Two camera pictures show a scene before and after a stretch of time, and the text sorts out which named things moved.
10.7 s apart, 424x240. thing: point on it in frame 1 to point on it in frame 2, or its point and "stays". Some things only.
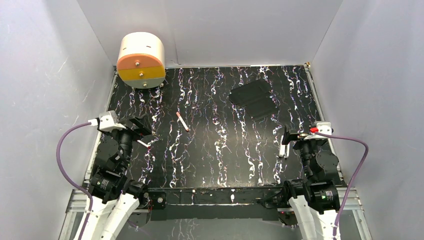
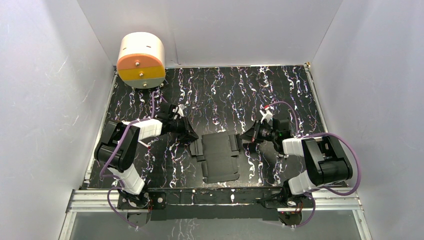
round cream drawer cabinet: x=141 y=62 stays
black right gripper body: x=292 y=135 to x=261 y=132
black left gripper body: x=138 y=127 to x=187 y=129
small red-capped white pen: x=143 y=143 stays
